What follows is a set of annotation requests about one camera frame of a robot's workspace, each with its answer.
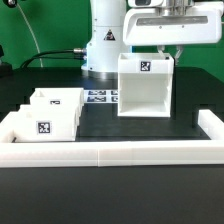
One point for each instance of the black device at left edge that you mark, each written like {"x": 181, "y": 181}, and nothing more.
{"x": 5, "y": 68}

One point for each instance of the white U-shaped border frame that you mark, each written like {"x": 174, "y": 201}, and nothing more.
{"x": 127, "y": 153}

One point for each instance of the white front drawer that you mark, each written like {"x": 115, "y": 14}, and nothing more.
{"x": 53, "y": 123}

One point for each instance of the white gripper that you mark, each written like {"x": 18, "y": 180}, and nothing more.
{"x": 172, "y": 22}

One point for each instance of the white drawer cabinet box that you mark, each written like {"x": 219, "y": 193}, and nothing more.
{"x": 145, "y": 84}

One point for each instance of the white drawer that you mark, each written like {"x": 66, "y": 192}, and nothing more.
{"x": 53, "y": 123}
{"x": 65, "y": 97}

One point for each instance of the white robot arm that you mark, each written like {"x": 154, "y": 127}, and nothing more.
{"x": 119, "y": 25}

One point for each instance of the marker tag sheet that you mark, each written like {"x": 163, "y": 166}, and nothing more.
{"x": 101, "y": 96}

